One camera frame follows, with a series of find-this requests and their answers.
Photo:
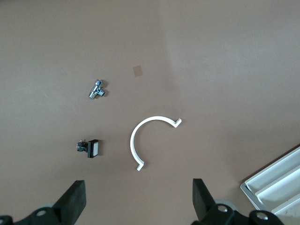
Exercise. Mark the black square white-faced pushbutton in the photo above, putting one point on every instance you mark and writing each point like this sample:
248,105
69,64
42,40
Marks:
92,148

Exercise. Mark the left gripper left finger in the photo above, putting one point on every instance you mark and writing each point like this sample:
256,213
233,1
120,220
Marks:
70,201

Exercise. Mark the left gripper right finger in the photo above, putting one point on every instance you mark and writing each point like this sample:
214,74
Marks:
204,201

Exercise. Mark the white curved plastic piece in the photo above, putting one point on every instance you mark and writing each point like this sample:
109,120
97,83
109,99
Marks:
132,143

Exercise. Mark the white drawer cabinet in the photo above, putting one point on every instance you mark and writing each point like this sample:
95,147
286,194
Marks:
281,173

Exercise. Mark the brown tape patch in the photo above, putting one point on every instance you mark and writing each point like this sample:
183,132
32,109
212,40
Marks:
138,71

